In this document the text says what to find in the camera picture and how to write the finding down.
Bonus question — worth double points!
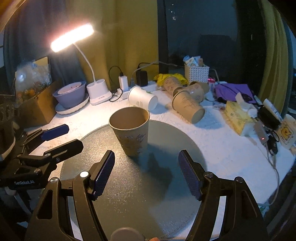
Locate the brown paper cup with stickers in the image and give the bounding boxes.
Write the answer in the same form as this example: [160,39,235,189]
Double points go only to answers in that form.
[109,106,150,157]

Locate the white paper cup green print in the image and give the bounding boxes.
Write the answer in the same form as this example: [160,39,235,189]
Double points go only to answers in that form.
[127,85,158,111]

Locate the brown paper cup lying front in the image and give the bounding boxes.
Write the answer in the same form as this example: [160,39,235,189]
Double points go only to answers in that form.
[171,90,205,124]

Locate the brown paper cup lying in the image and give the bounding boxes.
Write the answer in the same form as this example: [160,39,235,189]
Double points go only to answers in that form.
[163,76,183,96]
[171,90,205,124]
[173,82,210,102]

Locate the brown paper cup lying rear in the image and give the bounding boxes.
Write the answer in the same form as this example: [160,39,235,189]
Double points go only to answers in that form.
[163,76,183,96]

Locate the brown paper cup lying middle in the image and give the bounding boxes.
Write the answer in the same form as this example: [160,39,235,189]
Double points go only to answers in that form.
[173,82,210,102]

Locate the brown cardboard box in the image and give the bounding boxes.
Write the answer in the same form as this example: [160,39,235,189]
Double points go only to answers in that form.
[16,57,62,128]

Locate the white plate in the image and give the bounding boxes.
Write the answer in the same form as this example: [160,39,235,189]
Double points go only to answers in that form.
[55,93,89,115]

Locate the purple bowl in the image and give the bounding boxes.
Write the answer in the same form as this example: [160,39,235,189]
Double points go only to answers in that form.
[53,81,86,108]

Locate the clear plastic bag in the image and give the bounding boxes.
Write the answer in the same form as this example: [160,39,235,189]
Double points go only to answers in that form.
[15,62,52,104]

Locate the white desk lamp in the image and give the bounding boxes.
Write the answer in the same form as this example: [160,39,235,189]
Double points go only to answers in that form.
[50,22,113,106]

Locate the white small dock charger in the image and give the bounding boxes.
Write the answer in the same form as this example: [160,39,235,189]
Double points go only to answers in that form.
[115,88,123,101]

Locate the white usb charger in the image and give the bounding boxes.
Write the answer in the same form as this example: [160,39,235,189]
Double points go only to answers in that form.
[118,75,129,92]

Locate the white card with bear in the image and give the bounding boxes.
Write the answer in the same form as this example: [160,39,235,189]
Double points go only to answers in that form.
[277,114,296,150]

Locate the grey round mat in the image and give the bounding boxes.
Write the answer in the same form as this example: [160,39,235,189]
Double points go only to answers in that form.
[61,120,205,240]

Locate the yellow tissue pack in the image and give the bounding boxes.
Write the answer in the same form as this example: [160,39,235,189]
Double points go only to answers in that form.
[223,101,255,137]

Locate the black power adapter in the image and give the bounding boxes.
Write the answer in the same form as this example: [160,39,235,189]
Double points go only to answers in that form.
[136,70,148,87]

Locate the white power strip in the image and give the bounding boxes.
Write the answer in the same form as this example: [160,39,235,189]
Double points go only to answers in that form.
[123,81,160,100]

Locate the yellow curtain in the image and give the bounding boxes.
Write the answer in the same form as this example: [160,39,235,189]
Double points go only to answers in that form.
[66,1,159,90]

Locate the purple cloth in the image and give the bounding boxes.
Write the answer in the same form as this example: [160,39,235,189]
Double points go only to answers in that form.
[215,83,257,104]

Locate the yellow plastic bag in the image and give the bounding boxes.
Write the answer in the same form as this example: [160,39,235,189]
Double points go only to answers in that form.
[153,73,188,87]

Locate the white lattice basket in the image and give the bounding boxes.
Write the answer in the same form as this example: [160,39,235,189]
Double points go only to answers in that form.
[185,64,210,83]

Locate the black charger cable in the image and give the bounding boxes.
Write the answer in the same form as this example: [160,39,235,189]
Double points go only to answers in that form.
[108,65,125,103]

